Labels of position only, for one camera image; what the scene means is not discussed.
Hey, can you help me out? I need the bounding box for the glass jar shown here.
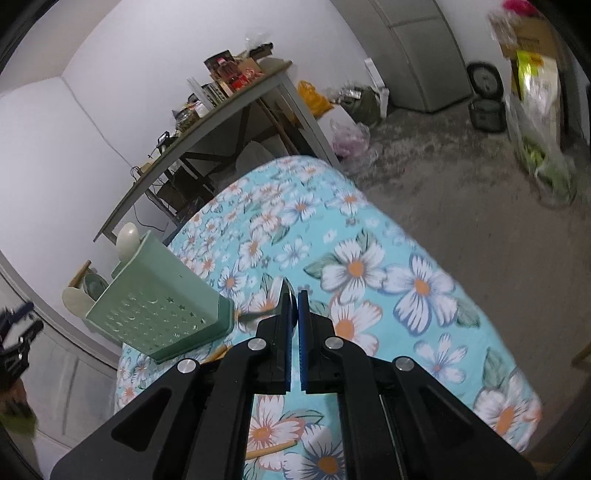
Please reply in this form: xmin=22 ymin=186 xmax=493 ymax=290
xmin=178 ymin=104 xmax=206 ymax=127

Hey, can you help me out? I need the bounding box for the stack of books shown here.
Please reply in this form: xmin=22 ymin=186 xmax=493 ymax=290
xmin=187 ymin=76 xmax=232 ymax=109

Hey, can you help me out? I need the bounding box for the beige plastic spoon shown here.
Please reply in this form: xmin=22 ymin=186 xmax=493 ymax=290
xmin=115 ymin=222 xmax=140 ymax=261

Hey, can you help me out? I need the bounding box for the black rice cooker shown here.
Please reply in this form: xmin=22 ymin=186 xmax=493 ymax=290
xmin=465 ymin=61 xmax=506 ymax=133

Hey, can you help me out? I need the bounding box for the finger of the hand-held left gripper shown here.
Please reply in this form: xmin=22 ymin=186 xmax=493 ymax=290
xmin=0 ymin=301 xmax=45 ymax=344

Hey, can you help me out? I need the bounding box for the grey refrigerator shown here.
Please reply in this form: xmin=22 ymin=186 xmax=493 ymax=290
xmin=330 ymin=0 xmax=476 ymax=113

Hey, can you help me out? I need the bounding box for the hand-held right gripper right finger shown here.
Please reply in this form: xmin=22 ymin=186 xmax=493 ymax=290
xmin=297 ymin=289 xmax=540 ymax=480

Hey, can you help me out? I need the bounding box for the white board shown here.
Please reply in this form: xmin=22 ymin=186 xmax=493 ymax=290
xmin=364 ymin=58 xmax=389 ymax=116

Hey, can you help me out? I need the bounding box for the floral blue blanket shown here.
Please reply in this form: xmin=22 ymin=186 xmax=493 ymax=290
xmin=113 ymin=156 xmax=543 ymax=480

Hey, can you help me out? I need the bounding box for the beige shell-shaped rice paddle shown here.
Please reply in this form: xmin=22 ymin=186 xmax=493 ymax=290
xmin=63 ymin=286 xmax=95 ymax=320

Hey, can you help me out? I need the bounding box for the yellow-green packet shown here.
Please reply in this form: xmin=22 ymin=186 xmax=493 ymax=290
xmin=515 ymin=51 xmax=561 ymax=153

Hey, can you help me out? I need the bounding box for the large metal spoon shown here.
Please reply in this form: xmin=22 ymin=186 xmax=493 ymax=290
xmin=83 ymin=272 xmax=110 ymax=297

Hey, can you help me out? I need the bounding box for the large cardboard box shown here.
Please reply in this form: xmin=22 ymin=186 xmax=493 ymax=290
xmin=489 ymin=9 xmax=559 ymax=61

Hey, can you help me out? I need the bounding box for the small metal spoon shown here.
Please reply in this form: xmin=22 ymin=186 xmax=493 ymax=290
xmin=236 ymin=277 xmax=297 ymax=324

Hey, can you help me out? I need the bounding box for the pink plastic bag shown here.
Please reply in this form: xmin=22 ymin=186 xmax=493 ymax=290
xmin=330 ymin=117 xmax=371 ymax=158

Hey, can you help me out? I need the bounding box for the grey metal-frame table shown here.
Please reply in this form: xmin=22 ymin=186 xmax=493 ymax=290
xmin=93 ymin=59 xmax=342 ymax=244

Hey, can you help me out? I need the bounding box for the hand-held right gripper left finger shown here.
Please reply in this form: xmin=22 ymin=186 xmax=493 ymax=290
xmin=50 ymin=288 xmax=297 ymax=480

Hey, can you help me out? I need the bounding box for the green utensil holder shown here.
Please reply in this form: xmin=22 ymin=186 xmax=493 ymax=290
xmin=85 ymin=230 xmax=236 ymax=364

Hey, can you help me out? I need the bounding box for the dark green bag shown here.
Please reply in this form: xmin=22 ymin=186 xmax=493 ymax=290
xmin=339 ymin=85 xmax=384 ymax=125

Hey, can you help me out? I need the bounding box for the large clear plastic bag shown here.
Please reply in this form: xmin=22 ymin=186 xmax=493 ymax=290
xmin=505 ymin=92 xmax=578 ymax=208

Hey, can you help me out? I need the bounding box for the yellow plastic bag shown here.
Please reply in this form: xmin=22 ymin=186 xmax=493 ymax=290
xmin=297 ymin=80 xmax=334 ymax=117

